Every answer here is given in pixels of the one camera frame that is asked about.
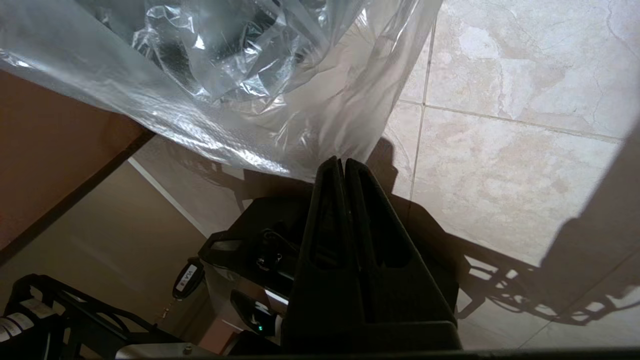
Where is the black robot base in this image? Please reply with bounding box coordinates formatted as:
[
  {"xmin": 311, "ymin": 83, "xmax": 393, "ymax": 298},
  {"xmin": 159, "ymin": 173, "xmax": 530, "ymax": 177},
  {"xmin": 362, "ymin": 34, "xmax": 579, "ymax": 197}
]
[{"xmin": 197, "ymin": 195, "xmax": 461, "ymax": 357}]

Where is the black tubular frame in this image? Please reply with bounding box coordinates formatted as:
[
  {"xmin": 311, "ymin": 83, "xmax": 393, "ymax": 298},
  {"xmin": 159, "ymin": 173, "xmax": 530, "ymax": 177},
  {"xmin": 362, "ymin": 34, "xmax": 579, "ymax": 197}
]
[{"xmin": 0, "ymin": 274, "xmax": 181, "ymax": 360}]

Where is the black tag with white label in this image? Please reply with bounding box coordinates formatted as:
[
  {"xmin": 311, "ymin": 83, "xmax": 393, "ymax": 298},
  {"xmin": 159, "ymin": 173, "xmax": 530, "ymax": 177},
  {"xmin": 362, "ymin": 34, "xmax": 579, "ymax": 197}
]
[{"xmin": 172, "ymin": 257, "xmax": 206, "ymax": 301}]

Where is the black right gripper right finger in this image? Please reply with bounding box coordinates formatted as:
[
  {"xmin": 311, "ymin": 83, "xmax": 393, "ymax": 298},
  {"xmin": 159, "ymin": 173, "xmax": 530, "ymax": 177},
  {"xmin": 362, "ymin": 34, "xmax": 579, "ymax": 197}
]
[{"xmin": 344, "ymin": 158, "xmax": 462, "ymax": 352}]

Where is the clear plastic trash bag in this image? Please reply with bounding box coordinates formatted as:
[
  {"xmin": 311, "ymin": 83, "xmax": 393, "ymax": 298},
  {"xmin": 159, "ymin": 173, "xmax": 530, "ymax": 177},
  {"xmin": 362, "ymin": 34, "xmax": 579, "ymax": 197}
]
[{"xmin": 0, "ymin": 0, "xmax": 444, "ymax": 182}]

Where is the dark wooden baseboard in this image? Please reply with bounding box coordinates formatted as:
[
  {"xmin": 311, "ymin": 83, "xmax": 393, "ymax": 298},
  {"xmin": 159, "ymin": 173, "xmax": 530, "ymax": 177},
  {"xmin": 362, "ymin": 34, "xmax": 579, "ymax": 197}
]
[{"xmin": 0, "ymin": 131, "xmax": 156, "ymax": 266}]

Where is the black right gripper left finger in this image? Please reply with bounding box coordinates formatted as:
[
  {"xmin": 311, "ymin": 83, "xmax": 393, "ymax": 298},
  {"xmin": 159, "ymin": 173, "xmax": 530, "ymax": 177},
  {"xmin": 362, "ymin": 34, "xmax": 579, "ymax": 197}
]
[{"xmin": 281, "ymin": 155, "xmax": 364, "ymax": 352}]

